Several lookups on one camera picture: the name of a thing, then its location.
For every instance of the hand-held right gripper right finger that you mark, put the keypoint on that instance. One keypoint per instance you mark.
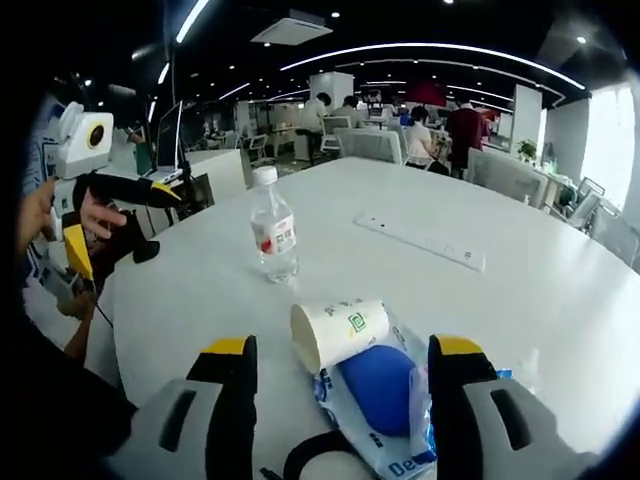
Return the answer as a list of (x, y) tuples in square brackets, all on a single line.
[(460, 410)]

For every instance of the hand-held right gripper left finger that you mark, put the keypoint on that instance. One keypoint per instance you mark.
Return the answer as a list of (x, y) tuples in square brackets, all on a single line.
[(230, 410)]

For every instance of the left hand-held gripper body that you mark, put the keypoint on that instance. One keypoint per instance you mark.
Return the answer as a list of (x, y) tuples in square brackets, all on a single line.
[(80, 145)]

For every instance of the blue tissue pack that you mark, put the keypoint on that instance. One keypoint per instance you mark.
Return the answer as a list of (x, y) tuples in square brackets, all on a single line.
[(504, 373)]

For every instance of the blue rounded pad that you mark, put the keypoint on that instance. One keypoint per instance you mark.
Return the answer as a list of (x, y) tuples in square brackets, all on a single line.
[(380, 385)]

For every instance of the blue printed plastic bag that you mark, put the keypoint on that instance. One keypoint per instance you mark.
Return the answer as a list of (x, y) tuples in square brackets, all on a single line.
[(370, 445)]

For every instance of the white paper cup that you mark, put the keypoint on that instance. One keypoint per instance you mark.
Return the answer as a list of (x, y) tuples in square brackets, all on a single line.
[(345, 330)]

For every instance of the clear water bottle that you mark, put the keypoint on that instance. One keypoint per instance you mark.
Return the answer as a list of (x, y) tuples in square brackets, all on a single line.
[(275, 240)]

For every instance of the person's left hand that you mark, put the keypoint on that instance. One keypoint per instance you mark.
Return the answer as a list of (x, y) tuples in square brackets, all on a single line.
[(35, 215)]

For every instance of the black rounded object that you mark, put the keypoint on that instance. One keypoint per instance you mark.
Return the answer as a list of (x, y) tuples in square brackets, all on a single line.
[(146, 251)]

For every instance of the open laptop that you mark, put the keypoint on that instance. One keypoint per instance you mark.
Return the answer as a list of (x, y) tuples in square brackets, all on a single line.
[(170, 137)]

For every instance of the white side desk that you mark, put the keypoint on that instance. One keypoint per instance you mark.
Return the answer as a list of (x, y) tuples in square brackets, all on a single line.
[(217, 175)]

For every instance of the white table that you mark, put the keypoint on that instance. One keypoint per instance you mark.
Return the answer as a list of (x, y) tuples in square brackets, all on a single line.
[(450, 310)]

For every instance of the person's dark clothing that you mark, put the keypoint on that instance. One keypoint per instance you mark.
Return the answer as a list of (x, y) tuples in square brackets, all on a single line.
[(60, 425)]

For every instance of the white table socket panel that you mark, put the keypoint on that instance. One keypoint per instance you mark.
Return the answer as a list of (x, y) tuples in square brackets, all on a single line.
[(415, 240)]

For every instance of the ceiling air conditioner unit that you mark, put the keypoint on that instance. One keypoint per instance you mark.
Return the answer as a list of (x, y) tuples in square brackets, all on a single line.
[(292, 30)]

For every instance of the white mesh office chair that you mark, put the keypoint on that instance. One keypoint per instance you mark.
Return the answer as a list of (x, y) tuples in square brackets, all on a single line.
[(505, 177), (370, 145)]

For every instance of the grey office chair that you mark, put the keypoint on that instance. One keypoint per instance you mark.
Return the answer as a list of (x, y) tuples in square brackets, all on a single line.
[(587, 200)]

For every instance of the green potted plant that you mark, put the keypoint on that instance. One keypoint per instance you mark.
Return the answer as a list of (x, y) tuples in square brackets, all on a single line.
[(527, 149)]

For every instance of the long curved ceiling light strip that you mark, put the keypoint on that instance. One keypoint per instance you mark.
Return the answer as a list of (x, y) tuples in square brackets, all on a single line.
[(430, 46)]

